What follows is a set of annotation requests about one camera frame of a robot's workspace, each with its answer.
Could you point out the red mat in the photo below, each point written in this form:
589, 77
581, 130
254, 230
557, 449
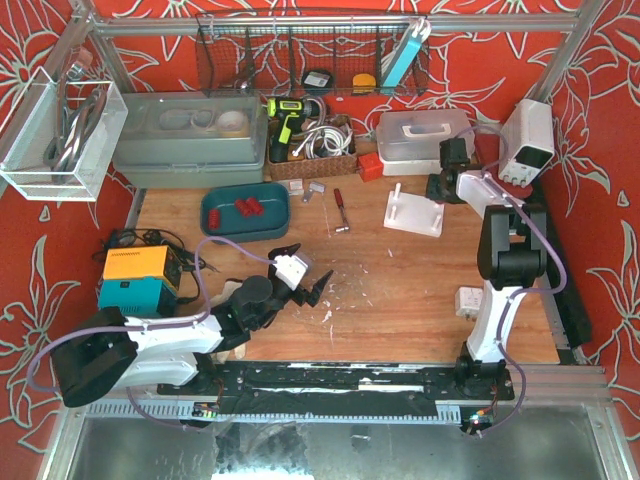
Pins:
488, 147

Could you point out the white work glove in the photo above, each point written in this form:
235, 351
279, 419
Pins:
239, 352

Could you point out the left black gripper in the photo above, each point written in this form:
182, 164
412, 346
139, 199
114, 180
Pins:
298, 291

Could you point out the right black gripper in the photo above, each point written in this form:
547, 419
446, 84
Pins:
438, 185

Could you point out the yellow black cordless drill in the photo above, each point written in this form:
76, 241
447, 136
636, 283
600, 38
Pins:
290, 114

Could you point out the white lidded toolbox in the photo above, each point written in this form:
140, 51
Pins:
408, 141

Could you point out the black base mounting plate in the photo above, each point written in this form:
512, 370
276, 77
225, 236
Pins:
341, 389

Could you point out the black wire shelf basket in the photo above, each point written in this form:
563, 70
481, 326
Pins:
267, 51

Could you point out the blue white book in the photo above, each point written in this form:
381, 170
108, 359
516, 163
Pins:
395, 64

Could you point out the orange teal power box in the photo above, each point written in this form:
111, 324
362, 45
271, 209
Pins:
141, 281

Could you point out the small metal bracket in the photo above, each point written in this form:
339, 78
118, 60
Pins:
313, 187

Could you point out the small clear parts bag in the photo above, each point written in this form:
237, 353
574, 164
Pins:
295, 187

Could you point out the yellow tape measure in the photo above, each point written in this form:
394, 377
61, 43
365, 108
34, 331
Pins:
363, 84

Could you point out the teal plastic tray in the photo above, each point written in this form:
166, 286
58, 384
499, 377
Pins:
273, 224

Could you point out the clear acrylic hanging bin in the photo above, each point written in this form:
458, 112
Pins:
58, 142

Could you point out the grey plastic storage box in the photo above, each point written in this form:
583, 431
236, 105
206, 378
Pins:
188, 140

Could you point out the small red box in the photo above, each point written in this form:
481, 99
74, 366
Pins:
370, 167

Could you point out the white bench power supply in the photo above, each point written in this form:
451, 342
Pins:
530, 143

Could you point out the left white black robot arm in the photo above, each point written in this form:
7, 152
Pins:
112, 351

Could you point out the white peg fixture board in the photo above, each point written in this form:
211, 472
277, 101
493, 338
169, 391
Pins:
413, 213

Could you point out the white wall plug adapter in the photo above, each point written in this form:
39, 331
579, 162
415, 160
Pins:
467, 302

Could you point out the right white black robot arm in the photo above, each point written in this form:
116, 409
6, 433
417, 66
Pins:
510, 258

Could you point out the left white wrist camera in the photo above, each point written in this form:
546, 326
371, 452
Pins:
291, 268

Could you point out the woven brown basket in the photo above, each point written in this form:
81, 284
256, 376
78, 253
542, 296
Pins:
313, 168

